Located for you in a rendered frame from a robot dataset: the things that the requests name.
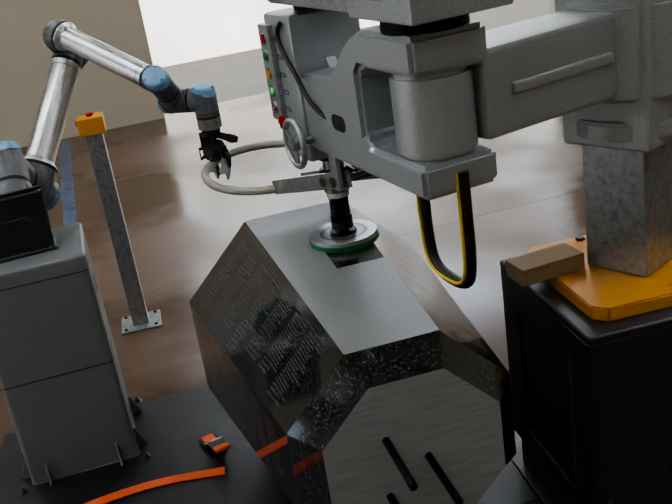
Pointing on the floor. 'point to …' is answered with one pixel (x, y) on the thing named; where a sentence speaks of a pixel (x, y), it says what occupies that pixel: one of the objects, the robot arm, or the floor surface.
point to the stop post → (89, 125)
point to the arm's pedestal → (62, 364)
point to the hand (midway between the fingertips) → (223, 175)
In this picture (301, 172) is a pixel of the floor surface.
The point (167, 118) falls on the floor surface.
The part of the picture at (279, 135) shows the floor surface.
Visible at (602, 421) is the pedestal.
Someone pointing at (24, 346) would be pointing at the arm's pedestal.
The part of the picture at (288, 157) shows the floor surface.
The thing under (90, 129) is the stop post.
